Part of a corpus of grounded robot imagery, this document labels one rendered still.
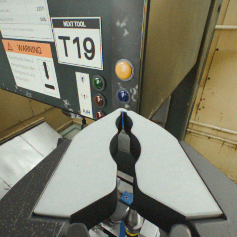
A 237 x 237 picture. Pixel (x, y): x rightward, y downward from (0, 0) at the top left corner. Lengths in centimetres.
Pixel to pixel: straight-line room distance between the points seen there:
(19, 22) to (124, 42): 23
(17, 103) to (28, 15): 135
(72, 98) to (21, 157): 133
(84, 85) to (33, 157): 137
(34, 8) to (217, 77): 113
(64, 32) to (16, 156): 142
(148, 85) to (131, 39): 7
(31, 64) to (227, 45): 109
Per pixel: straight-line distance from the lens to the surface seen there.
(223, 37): 124
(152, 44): 24
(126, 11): 23
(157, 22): 25
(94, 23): 26
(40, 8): 34
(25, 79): 44
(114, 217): 61
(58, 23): 31
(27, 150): 166
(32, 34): 37
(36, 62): 38
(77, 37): 28
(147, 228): 61
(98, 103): 28
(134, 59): 23
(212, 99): 132
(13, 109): 167
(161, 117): 98
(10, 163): 161
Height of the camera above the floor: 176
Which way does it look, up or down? 31 degrees down
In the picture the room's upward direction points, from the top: straight up
